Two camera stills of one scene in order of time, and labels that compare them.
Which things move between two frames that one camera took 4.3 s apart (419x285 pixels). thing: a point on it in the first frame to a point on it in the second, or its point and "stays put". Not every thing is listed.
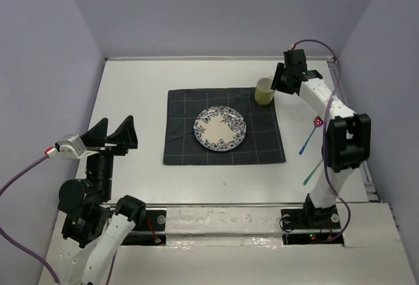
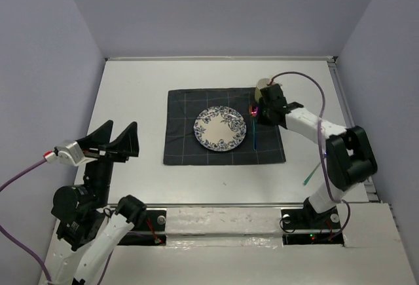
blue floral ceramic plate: x=219 y=128 stays put
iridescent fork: x=311 y=173 stays put
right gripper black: x=280 y=71 to x=262 y=119
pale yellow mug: x=264 y=94 stays put
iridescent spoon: x=317 y=122 to x=253 y=112
